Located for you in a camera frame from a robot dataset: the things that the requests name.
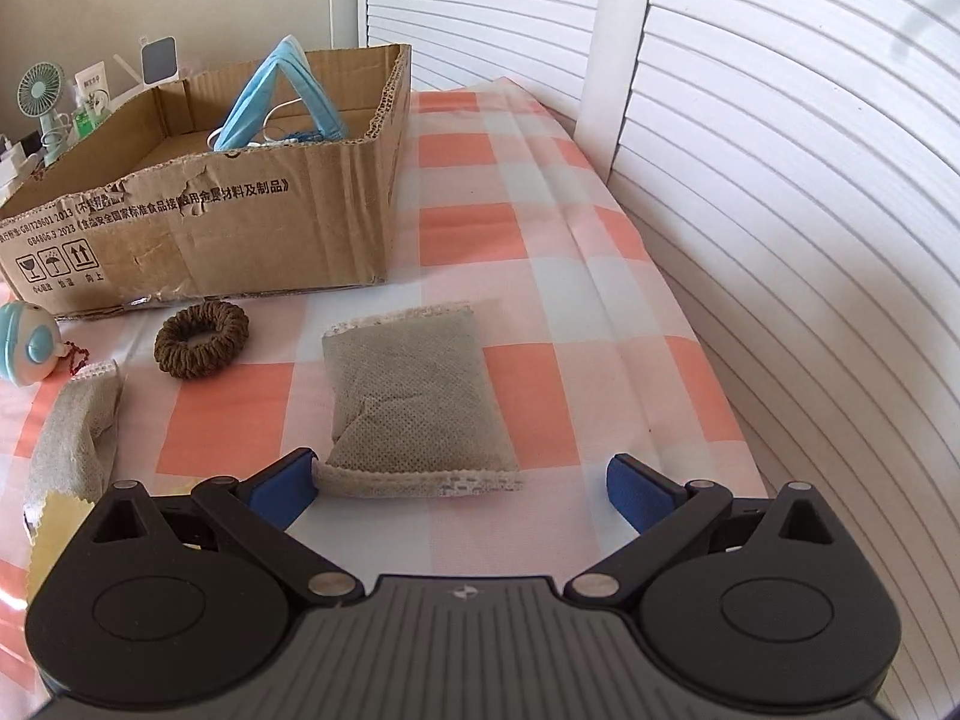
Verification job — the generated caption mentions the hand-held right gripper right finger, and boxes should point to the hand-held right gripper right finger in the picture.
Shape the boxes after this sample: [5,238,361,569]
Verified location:
[566,454,856,608]

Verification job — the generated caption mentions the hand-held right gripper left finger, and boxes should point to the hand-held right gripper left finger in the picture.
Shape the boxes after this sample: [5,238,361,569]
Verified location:
[75,448,364,608]

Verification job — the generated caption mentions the grey sachet with lace edge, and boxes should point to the grey sachet with lace edge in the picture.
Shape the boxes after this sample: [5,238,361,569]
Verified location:
[313,302,528,501]
[22,360,123,533]

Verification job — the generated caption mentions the brown scrunchie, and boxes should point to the brown scrunchie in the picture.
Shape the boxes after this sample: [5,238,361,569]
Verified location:
[154,300,250,381]

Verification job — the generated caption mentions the yellow cleaning cloth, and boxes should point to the yellow cleaning cloth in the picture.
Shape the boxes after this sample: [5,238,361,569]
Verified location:
[26,491,100,602]

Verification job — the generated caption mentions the brown cardboard box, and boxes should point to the brown cardboard box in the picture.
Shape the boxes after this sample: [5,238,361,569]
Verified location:
[0,43,413,318]

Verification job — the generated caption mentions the blue white round toy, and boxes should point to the blue white round toy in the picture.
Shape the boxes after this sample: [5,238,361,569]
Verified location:
[0,302,92,389]

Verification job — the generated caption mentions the blue cord bundle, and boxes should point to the blue cord bundle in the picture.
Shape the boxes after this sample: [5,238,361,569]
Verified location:
[262,129,332,149]

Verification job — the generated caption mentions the blue face mask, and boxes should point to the blue face mask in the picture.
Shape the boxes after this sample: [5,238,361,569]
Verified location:
[212,35,350,153]

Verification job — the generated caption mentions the pink white checked tablecloth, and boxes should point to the pink white checked tablecloth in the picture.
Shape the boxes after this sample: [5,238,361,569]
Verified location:
[0,76,770,620]

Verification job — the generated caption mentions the white louvered closet door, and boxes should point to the white louvered closet door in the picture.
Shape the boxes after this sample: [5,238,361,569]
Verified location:
[358,0,608,95]
[581,0,960,720]

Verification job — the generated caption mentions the green bottle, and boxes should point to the green bottle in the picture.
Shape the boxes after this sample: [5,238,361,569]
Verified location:
[73,94,113,137]

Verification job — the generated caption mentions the white power strip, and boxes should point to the white power strip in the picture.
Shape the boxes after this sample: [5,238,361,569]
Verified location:
[0,133,40,197]

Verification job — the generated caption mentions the white router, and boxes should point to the white router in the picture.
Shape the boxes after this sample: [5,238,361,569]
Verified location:
[111,52,151,102]

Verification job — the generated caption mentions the white phone stand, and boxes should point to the white phone stand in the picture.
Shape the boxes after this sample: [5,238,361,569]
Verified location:
[139,36,179,87]

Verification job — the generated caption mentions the green desk fan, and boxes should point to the green desk fan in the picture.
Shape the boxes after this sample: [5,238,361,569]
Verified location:
[19,64,73,166]

